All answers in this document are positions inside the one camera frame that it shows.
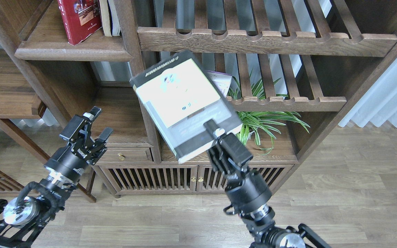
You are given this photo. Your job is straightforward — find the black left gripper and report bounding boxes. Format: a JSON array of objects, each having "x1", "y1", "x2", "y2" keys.
[{"x1": 44, "y1": 106, "x2": 113, "y2": 183}]

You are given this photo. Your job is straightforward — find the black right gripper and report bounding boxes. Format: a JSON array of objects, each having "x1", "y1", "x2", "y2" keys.
[{"x1": 204, "y1": 119, "x2": 272, "y2": 216}]

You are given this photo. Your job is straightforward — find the white and purple book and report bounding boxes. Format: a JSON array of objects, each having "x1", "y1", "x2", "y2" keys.
[{"x1": 205, "y1": 70, "x2": 233, "y2": 97}]

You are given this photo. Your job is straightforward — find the red book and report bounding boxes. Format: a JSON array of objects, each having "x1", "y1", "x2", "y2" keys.
[{"x1": 57, "y1": 0, "x2": 102, "y2": 45}]

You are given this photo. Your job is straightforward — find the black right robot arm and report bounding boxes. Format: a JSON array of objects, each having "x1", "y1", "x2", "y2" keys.
[{"x1": 204, "y1": 120, "x2": 329, "y2": 248}]

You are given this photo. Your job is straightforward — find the upright cream books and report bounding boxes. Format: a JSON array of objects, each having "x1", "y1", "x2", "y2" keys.
[{"x1": 98, "y1": 0, "x2": 120, "y2": 37}]

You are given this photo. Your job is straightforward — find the green spider plant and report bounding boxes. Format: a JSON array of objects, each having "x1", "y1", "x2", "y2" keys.
[{"x1": 228, "y1": 76, "x2": 310, "y2": 156}]

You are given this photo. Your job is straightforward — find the brass cabinet door knobs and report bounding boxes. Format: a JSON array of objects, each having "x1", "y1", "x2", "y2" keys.
[{"x1": 190, "y1": 176, "x2": 204, "y2": 182}]

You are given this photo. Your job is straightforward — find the dark wooden bookshelf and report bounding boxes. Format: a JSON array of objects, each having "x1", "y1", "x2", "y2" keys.
[{"x1": 0, "y1": 0, "x2": 397, "y2": 192}]

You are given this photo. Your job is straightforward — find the white curtain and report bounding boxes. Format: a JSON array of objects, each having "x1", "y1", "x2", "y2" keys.
[{"x1": 339, "y1": 58, "x2": 397, "y2": 127}]

